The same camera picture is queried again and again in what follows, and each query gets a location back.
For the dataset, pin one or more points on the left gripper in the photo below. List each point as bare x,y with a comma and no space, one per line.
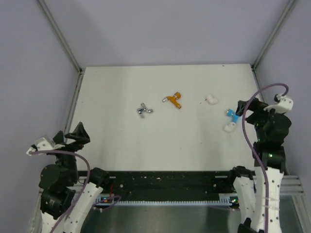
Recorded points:
79,134

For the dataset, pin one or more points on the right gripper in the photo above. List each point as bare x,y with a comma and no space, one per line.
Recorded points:
257,107

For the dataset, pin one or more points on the blue water faucet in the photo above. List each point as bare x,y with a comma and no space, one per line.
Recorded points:
234,117

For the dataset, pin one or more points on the white elbow pipe fitting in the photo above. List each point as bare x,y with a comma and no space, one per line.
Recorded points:
230,127

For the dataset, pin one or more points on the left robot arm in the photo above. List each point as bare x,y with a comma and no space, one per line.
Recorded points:
63,210

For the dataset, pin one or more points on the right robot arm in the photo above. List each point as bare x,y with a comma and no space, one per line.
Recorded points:
259,190

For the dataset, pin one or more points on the white elbow fitting far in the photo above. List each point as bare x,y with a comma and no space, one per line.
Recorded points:
211,99

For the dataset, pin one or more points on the orange water faucet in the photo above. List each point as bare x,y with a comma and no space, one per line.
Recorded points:
173,99

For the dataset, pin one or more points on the chrome water faucet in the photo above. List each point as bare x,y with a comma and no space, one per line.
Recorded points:
143,109

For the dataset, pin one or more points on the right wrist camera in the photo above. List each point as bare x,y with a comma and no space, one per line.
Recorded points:
283,104

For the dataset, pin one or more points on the left aluminium frame post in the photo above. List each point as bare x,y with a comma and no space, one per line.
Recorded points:
59,35

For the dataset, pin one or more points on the aluminium frame post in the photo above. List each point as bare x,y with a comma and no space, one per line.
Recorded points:
274,33
59,35

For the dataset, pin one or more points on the grey cable duct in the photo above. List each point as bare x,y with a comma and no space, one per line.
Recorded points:
223,200

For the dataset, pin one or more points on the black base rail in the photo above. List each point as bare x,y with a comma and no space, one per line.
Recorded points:
168,185

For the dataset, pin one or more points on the right aluminium frame post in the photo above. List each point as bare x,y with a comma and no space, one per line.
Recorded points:
274,33

